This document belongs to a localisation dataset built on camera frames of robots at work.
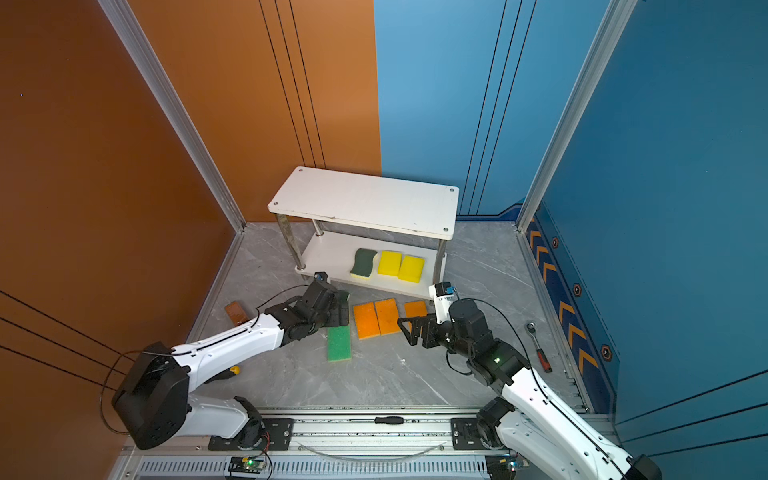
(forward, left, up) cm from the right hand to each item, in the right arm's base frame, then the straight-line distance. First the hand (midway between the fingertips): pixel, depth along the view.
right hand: (410, 321), depth 74 cm
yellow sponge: (+24, -1, -10) cm, 26 cm away
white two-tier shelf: (+46, +13, -15) cm, 51 cm away
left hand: (+9, +21, -9) cm, 25 cm away
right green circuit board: (-28, -22, -19) cm, 40 cm away
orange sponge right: (+14, -2, -18) cm, 23 cm away
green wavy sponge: (+25, +14, -9) cm, 30 cm away
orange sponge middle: (+10, +6, -16) cm, 20 cm away
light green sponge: (+1, +21, -16) cm, 26 cm away
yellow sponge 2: (+25, +6, -9) cm, 28 cm away
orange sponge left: (+8, +13, -15) cm, 22 cm away
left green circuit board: (-28, +39, -19) cm, 52 cm away
